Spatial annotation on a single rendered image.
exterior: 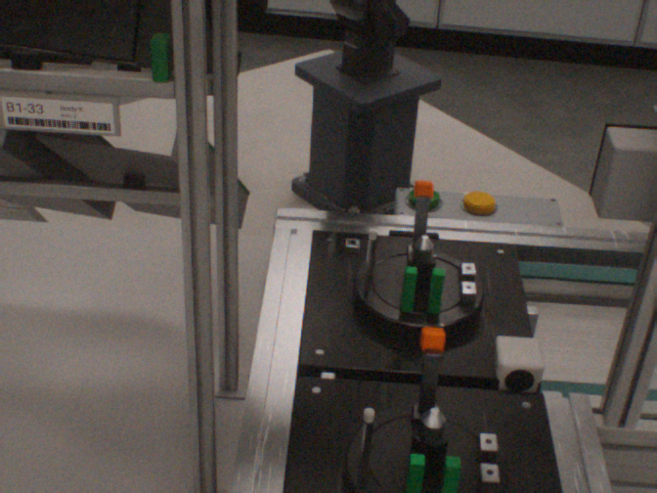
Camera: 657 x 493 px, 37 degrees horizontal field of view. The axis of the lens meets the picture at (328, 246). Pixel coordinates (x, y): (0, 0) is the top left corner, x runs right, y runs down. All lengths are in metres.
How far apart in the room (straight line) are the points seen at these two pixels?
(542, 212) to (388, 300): 0.31
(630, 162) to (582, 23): 3.30
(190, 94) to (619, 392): 0.48
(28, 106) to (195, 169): 0.13
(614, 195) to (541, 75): 3.22
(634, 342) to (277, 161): 0.76
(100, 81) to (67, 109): 0.03
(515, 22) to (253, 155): 2.67
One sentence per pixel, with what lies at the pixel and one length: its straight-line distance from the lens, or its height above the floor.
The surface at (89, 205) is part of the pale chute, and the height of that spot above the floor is 1.04.
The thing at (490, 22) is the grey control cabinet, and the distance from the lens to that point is 4.09.
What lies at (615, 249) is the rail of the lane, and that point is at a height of 0.96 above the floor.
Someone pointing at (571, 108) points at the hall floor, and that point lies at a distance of 3.82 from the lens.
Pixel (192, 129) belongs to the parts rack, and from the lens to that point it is 0.72.
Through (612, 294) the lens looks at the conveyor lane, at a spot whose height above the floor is 0.93.
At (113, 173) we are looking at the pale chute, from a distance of 0.97.
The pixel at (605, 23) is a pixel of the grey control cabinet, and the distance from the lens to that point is 4.13.
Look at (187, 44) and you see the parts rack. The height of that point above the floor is 1.34.
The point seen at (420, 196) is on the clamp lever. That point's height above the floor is 1.06.
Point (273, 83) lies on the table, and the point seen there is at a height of 0.86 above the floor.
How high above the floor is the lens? 1.61
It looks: 35 degrees down
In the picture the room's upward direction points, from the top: 3 degrees clockwise
